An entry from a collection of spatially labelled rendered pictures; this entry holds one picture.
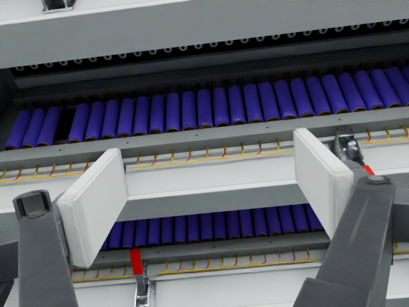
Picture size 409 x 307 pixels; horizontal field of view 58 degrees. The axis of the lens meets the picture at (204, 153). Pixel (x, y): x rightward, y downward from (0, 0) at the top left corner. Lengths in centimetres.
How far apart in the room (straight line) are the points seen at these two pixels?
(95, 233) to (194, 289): 40
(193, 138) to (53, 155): 17
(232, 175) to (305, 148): 25
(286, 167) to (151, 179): 15
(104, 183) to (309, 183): 9
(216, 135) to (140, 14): 16
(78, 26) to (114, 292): 38
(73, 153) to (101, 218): 29
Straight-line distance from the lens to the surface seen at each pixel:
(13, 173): 50
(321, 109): 46
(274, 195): 43
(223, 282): 56
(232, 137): 43
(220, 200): 42
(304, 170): 18
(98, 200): 17
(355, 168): 17
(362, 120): 45
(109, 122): 48
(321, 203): 16
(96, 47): 37
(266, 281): 56
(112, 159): 19
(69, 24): 37
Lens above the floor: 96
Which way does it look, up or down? 28 degrees down
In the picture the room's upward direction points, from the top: 8 degrees counter-clockwise
